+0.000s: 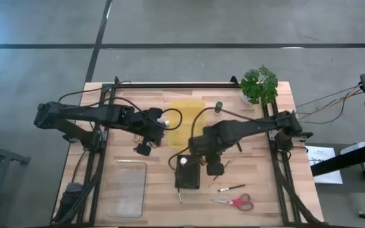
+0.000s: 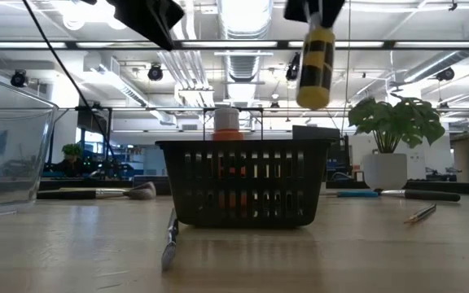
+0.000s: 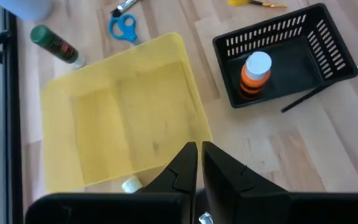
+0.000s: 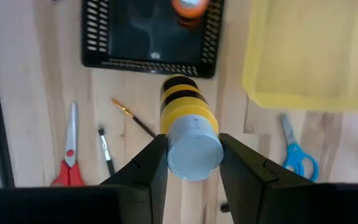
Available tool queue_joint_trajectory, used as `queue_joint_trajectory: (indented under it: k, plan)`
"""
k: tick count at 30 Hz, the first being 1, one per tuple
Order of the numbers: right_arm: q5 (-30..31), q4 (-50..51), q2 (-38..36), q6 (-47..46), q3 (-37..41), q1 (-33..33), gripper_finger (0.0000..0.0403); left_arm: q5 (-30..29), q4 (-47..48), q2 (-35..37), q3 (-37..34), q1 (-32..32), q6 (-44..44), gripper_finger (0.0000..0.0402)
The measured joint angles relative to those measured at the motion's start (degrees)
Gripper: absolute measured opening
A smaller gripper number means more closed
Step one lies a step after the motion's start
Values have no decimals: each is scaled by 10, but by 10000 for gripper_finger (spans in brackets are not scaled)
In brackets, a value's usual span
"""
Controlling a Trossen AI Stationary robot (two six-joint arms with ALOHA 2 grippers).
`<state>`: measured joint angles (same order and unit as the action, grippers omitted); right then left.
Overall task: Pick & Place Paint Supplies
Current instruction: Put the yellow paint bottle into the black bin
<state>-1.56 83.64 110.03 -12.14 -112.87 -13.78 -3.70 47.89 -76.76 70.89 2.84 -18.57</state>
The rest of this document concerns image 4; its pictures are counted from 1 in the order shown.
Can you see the orange paint bottle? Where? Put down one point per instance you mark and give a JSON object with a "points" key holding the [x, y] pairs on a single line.
{"points": [[190, 9]]}

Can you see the black slotted plastic basket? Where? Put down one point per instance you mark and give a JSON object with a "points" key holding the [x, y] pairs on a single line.
{"points": [[148, 37]]}

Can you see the yellow plastic bin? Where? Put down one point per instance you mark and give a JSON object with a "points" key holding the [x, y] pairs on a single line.
{"points": [[306, 56]]}

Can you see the black paintbrush silver ferrule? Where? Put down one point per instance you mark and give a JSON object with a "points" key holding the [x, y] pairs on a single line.
{"points": [[106, 151]]}

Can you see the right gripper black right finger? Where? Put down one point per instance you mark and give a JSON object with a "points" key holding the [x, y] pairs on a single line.
{"points": [[247, 193]]}

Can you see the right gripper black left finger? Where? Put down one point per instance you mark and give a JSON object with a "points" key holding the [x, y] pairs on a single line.
{"points": [[135, 199]]}

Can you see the yellow paint bottle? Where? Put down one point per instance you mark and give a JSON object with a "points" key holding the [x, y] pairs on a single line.
{"points": [[191, 124]]}

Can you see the thin brown paintbrush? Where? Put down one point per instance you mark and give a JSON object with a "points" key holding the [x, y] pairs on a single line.
{"points": [[134, 118]]}

